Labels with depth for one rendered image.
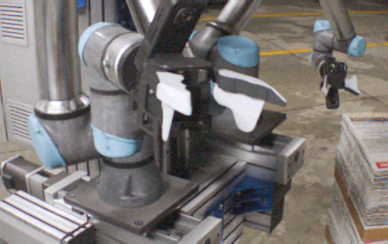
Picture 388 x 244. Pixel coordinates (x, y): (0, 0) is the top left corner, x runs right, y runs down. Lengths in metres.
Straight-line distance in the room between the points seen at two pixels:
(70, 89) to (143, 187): 0.27
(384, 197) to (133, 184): 0.63
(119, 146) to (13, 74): 0.77
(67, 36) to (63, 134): 0.19
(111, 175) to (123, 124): 0.37
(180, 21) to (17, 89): 0.97
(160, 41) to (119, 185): 0.56
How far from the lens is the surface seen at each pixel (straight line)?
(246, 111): 0.59
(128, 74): 0.66
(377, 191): 1.35
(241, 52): 1.45
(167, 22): 0.59
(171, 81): 0.53
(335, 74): 1.77
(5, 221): 1.31
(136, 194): 1.13
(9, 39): 1.48
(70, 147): 1.03
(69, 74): 1.00
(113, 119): 0.76
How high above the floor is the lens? 1.42
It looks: 23 degrees down
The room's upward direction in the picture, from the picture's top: straight up
